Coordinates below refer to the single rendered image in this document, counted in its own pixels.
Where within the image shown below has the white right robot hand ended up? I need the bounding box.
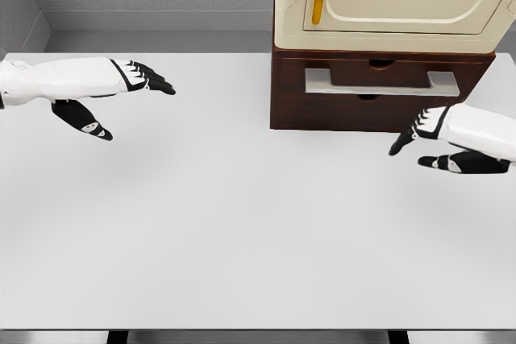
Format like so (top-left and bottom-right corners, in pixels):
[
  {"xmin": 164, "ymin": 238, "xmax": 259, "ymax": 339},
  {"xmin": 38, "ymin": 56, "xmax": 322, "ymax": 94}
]
[{"xmin": 388, "ymin": 102, "xmax": 516, "ymax": 176}]

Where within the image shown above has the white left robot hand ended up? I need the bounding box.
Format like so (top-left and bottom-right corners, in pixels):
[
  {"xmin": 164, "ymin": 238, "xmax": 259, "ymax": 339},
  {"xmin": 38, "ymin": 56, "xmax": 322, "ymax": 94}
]
[{"xmin": 40, "ymin": 57, "xmax": 177, "ymax": 142}]

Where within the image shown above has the brown wooden drawer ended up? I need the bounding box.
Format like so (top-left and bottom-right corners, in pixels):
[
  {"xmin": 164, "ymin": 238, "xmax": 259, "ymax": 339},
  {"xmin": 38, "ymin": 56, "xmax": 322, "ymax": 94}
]
[
  {"xmin": 277, "ymin": 92, "xmax": 464, "ymax": 124},
  {"xmin": 279, "ymin": 57, "xmax": 485, "ymax": 96}
]

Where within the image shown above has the dark brown wooden drawer cabinet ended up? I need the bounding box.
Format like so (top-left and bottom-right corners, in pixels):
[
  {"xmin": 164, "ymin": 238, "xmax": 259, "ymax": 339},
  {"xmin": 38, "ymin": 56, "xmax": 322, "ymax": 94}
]
[{"xmin": 268, "ymin": 44, "xmax": 497, "ymax": 134}]

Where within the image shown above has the grey flat bracket-shaped switch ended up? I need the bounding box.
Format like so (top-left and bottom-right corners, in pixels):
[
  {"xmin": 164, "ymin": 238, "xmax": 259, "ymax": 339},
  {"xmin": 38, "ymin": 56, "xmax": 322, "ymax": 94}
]
[{"xmin": 304, "ymin": 68, "xmax": 461, "ymax": 97}]

